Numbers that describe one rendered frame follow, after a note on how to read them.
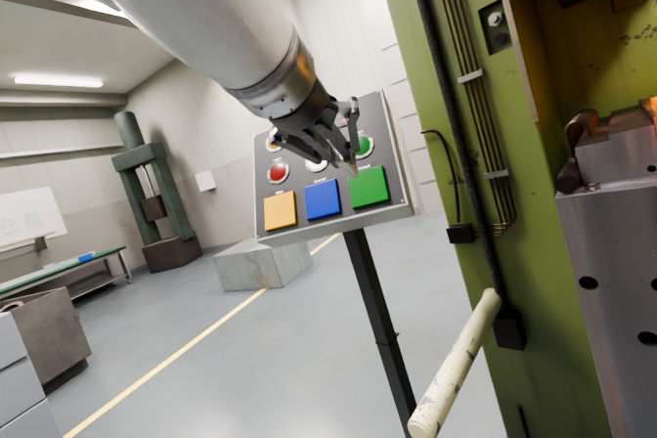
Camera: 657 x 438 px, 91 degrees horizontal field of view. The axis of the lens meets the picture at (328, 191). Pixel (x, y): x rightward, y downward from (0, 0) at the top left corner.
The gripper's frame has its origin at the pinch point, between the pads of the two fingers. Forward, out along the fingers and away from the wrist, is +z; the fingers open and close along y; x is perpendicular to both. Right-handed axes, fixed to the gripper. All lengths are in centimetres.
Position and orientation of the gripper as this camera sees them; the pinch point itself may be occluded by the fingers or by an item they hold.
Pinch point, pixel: (346, 162)
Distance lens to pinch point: 53.3
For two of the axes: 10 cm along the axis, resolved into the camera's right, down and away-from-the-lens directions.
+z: 3.9, 3.3, 8.6
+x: -1.1, -9.1, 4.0
